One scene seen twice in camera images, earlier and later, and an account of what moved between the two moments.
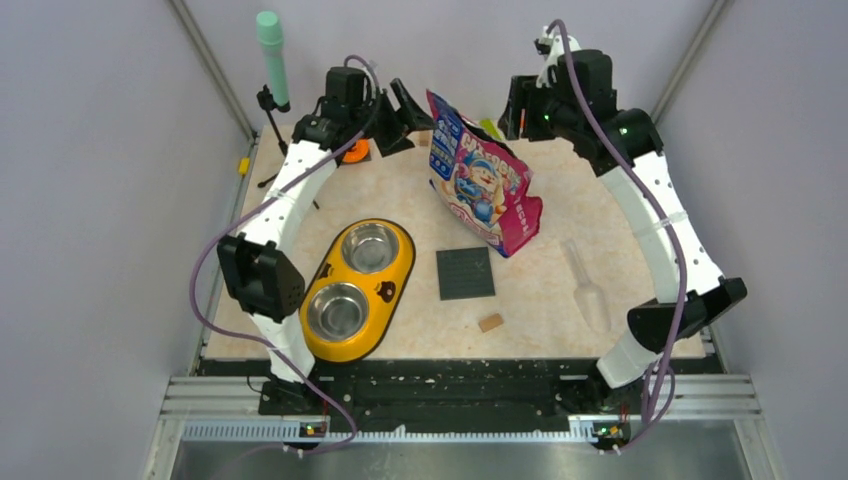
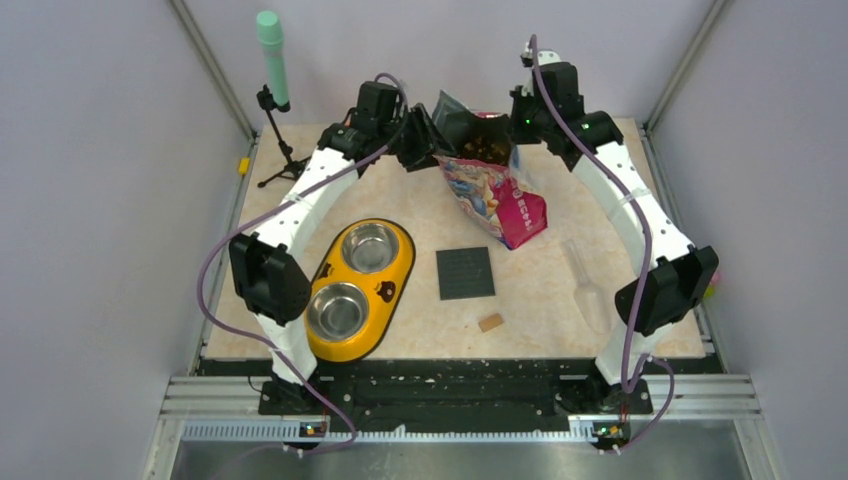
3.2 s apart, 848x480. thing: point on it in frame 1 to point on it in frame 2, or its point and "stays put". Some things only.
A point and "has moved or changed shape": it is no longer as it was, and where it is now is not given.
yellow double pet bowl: (353, 299) stays put
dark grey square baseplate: (465, 273) stays put
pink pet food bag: (482, 185) has moved or changed shape
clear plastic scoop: (587, 293) stays put
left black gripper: (405, 119) to (428, 142)
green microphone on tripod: (270, 32) stays put
